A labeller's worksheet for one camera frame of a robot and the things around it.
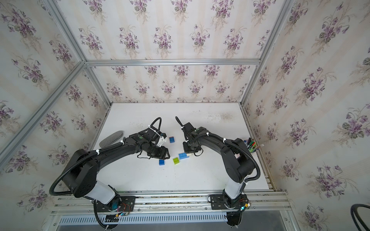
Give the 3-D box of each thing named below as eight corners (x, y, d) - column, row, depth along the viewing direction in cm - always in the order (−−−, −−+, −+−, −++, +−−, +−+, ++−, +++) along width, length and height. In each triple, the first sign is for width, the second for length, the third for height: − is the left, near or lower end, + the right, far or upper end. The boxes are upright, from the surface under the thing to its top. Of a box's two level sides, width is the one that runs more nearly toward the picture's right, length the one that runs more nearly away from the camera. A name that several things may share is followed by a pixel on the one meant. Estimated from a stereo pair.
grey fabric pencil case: (99, 145, 97) (97, 143, 95) (121, 130, 105) (120, 127, 103) (103, 150, 95) (100, 148, 92) (125, 134, 103) (124, 132, 100)
